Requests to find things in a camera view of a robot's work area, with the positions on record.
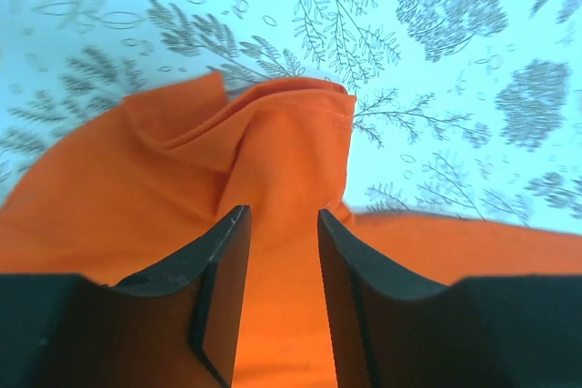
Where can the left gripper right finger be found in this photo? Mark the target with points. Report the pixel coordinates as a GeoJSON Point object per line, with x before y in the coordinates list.
{"type": "Point", "coordinates": [392, 327]}

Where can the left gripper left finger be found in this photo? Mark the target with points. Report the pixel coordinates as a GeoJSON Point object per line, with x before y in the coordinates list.
{"type": "Point", "coordinates": [173, 324]}

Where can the orange t shirt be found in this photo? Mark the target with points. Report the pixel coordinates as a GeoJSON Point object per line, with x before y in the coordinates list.
{"type": "Point", "coordinates": [155, 172]}

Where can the floral patterned table mat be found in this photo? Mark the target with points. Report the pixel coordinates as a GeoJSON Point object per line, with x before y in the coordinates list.
{"type": "Point", "coordinates": [464, 107]}

